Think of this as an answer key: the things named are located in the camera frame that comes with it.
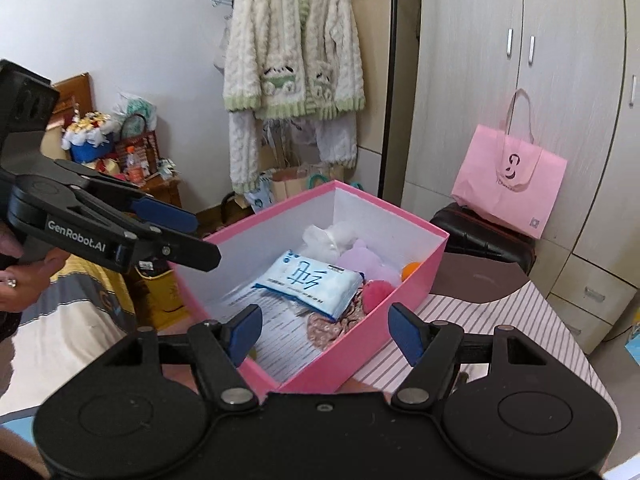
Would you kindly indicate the pink striped table cloth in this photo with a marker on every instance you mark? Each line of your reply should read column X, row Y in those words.
column 525, row 330

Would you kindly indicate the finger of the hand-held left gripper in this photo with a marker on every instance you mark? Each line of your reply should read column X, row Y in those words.
column 190, row 255
column 165, row 215

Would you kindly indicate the pink storage box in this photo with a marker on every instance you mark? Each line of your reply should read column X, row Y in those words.
column 425, row 270

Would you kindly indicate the black suitcase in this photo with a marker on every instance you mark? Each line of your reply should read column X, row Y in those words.
column 475, row 240

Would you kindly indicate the grey wardrobe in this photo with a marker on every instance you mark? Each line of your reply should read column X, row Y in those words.
column 470, row 60

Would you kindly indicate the brown paper bag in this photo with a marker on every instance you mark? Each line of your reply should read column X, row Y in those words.
column 290, row 182

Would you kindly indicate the flower bouquet blue wrap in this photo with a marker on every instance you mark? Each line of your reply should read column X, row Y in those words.
column 90, row 150

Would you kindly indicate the yellow bag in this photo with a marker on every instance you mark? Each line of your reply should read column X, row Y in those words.
column 160, row 300

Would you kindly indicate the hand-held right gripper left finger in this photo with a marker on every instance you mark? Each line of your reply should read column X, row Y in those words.
column 247, row 330

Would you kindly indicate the white plastic bag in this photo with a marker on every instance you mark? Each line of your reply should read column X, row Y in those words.
column 137, row 105

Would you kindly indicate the pink tote bag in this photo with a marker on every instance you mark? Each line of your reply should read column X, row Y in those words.
column 505, row 185

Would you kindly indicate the teal bag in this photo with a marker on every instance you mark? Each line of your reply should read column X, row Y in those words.
column 315, row 178

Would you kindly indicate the purple plush toy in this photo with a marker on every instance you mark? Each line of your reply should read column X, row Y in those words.
column 365, row 260

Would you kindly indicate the floral fabric pouch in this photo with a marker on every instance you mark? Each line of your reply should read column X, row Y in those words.
column 330, row 327

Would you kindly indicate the wooden headboard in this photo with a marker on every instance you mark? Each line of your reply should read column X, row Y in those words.
column 77, row 92

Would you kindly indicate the pink fluffy pompom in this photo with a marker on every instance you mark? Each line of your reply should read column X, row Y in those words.
column 377, row 296

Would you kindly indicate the white mesh bath pouf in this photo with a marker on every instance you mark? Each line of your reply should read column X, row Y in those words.
column 335, row 237

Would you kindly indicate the person's left hand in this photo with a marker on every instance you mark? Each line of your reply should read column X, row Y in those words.
column 30, row 282

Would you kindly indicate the cream and green cardigan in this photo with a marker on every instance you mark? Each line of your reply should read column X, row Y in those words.
column 290, row 35

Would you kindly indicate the brown wicker basket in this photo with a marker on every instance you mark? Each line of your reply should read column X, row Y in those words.
column 145, row 145

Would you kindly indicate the wooden cabinet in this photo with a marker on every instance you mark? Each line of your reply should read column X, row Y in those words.
column 162, row 192

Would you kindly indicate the blue patterned bag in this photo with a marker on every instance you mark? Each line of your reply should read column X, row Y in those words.
column 260, row 195

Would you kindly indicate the blue white wipes packet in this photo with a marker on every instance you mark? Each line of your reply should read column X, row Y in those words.
column 310, row 280

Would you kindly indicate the orange drink bottle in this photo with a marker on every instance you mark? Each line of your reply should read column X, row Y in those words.
column 135, row 167

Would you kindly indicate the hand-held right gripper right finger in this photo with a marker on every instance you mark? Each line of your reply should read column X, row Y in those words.
column 405, row 332

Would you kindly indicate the black clothes rack pole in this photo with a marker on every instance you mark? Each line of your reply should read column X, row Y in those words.
column 392, row 60

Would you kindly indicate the orange sponge ball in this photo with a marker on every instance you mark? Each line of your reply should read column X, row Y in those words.
column 409, row 270

